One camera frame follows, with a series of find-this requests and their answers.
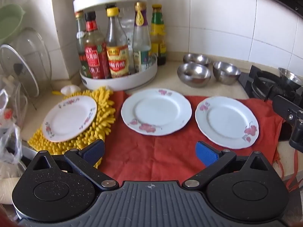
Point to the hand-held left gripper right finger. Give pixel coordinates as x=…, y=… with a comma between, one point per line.
x=205, y=154

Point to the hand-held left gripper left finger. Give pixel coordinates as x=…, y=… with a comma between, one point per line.
x=93, y=150

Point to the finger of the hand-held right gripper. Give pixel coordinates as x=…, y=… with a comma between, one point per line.
x=297, y=134
x=283, y=106

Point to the large floral white plate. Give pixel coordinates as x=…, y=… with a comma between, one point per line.
x=156, y=111
x=227, y=123

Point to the small floral white plate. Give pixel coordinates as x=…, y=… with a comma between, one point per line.
x=68, y=119

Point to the stainless steel bowl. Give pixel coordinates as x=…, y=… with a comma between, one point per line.
x=290, y=76
x=227, y=72
x=194, y=75
x=196, y=58

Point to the black gas stove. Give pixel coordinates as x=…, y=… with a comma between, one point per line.
x=262, y=82

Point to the yellow chenille mat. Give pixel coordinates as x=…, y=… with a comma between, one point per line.
x=104, y=113

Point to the red cloth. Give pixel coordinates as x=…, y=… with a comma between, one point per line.
x=153, y=153

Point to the garlic bulb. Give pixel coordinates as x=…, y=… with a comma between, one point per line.
x=69, y=89

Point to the white two-tier spice rack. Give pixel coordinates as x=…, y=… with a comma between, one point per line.
x=111, y=82

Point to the clear plastic bag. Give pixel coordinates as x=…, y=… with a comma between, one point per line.
x=9, y=123

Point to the cream cloth bundle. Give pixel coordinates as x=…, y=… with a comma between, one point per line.
x=9, y=184

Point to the red label soy sauce bottle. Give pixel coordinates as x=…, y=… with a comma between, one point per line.
x=95, y=59

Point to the yellow cap vinegar bottle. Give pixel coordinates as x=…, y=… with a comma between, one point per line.
x=117, y=59

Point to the large glass pot lid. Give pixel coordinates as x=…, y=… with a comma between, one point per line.
x=39, y=49

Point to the dark green glass bottle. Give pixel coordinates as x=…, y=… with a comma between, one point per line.
x=80, y=35

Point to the purple label clear bottle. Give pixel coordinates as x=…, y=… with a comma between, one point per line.
x=141, y=40

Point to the green label oyster sauce bottle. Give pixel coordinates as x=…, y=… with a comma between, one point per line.
x=158, y=28

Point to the green plastic basin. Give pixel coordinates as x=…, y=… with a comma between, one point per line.
x=10, y=21

